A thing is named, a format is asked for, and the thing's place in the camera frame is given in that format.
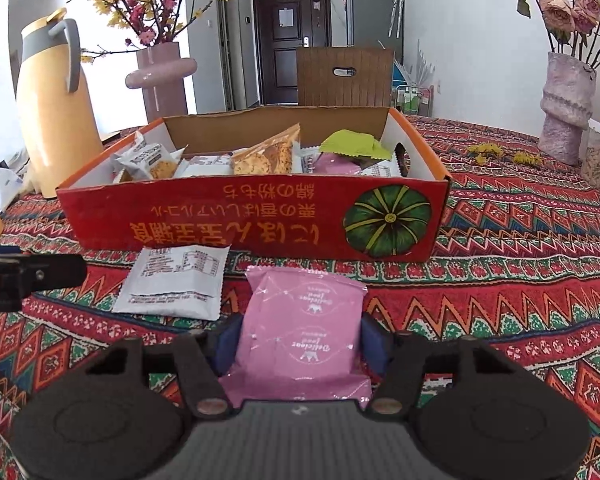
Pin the pink ringed vase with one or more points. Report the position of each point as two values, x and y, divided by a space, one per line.
165 90

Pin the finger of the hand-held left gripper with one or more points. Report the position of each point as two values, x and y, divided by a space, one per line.
55 272

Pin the white folded umbrella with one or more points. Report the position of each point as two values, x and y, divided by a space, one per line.
396 5

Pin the mottled pink tall vase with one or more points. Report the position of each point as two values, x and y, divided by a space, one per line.
565 110

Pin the green snack packet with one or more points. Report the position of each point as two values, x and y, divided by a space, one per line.
352 144

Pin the dark label cookie packet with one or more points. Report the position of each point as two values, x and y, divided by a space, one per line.
150 160

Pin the wooden chair back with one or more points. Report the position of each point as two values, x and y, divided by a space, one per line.
320 85

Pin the fallen yellow petals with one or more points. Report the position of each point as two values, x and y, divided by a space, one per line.
485 150

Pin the yellow and pink blossom branches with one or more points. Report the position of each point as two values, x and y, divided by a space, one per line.
145 35

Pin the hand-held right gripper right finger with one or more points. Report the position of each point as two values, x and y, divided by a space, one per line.
376 342

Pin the grey refrigerator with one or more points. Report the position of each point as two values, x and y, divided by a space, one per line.
365 20

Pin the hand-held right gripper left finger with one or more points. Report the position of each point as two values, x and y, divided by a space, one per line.
228 345

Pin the red pumpkin print cardboard box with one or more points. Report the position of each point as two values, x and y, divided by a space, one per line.
280 220

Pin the pink crown print snack packet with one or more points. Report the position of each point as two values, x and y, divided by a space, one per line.
300 330

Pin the dried pink roses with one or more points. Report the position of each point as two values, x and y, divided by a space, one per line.
555 10

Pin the white plastic bag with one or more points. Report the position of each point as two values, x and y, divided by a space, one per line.
0 185

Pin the dark brown door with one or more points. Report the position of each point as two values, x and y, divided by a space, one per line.
290 70

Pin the clear orange cracker packet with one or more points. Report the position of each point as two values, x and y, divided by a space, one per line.
267 152

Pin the white storage cart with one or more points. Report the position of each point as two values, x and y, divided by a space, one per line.
410 100

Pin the white black lettered snack packet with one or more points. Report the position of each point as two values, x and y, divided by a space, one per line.
175 285

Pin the pale dried grass bundle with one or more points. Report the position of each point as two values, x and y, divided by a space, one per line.
420 67

